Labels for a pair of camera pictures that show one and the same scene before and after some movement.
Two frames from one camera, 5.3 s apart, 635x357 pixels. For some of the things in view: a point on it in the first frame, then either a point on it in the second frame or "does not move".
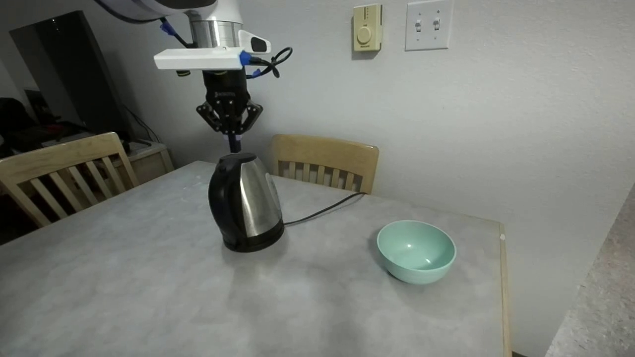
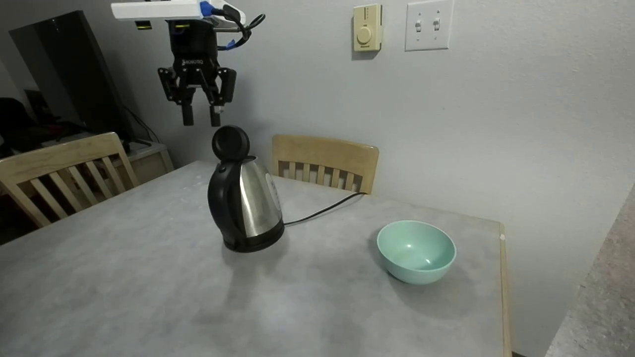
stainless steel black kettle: [244, 204] does not move
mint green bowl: [415, 250] does not move
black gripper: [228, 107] → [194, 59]
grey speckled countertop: [599, 319] does not move
